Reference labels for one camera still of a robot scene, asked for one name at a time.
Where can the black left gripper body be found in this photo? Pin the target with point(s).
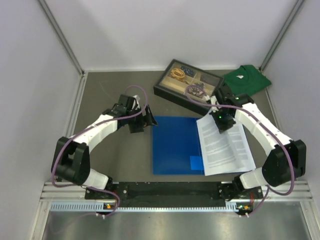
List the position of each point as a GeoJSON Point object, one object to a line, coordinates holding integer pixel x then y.
{"type": "Point", "coordinates": [137, 122]}

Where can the black compartment display box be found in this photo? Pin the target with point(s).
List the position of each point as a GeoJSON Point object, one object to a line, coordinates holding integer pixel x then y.
{"type": "Point", "coordinates": [181, 81]}

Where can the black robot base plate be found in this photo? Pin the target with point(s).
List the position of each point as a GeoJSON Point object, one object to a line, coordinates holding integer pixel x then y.
{"type": "Point", "coordinates": [212, 190]}

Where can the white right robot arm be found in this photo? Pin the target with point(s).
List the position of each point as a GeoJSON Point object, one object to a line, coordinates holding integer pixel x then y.
{"type": "Point", "coordinates": [286, 158]}

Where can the grey slotted cable duct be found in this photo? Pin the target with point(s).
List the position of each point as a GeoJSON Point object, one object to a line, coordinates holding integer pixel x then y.
{"type": "Point", "coordinates": [103, 207]}

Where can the aluminium frame rail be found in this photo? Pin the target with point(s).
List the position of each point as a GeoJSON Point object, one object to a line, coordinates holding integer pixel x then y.
{"type": "Point", "coordinates": [64, 193]}

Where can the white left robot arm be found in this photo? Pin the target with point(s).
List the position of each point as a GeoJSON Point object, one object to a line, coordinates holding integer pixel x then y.
{"type": "Point", "coordinates": [71, 161]}

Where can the green folded t-shirt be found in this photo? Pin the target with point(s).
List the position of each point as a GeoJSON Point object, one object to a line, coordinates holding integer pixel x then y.
{"type": "Point", "coordinates": [246, 79]}

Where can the blue plastic folder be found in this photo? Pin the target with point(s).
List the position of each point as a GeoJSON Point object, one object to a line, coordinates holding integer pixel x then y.
{"type": "Point", "coordinates": [176, 148]}

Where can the white paper sheet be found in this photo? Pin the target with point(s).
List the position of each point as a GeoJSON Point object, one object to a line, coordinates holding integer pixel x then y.
{"type": "Point", "coordinates": [223, 153]}

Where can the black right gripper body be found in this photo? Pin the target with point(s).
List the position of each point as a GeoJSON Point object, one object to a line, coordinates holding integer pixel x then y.
{"type": "Point", "coordinates": [223, 121]}

